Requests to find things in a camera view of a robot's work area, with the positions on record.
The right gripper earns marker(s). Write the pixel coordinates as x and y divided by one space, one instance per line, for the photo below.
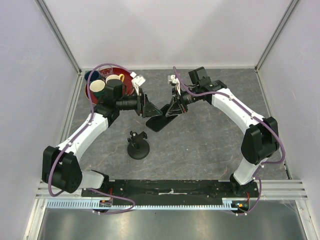
175 108

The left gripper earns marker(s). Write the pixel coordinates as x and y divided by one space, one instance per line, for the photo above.
144 107

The black smartphone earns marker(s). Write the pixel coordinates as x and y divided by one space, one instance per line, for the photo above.
157 123

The black phone stand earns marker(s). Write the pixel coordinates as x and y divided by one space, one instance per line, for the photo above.
138 148

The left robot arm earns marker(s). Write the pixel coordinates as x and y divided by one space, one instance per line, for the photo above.
60 164

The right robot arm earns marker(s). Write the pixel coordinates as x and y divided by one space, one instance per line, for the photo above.
260 134

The red round tray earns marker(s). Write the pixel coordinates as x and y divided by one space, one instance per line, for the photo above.
127 88

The yellow mug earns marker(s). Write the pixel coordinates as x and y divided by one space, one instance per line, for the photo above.
120 77

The dark green mug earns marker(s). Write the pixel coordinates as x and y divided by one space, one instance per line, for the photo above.
97 87

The clear drinking glass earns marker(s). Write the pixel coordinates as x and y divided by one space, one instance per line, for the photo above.
105 71

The blue mug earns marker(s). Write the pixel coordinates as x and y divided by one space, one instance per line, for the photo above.
89 76

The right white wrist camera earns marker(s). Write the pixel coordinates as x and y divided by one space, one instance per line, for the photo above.
173 81

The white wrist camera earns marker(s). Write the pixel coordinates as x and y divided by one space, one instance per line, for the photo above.
173 81
137 81

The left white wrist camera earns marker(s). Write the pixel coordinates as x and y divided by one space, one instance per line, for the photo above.
137 81

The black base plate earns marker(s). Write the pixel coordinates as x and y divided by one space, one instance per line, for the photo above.
178 192

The slotted cable duct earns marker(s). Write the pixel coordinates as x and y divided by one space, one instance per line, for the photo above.
99 205

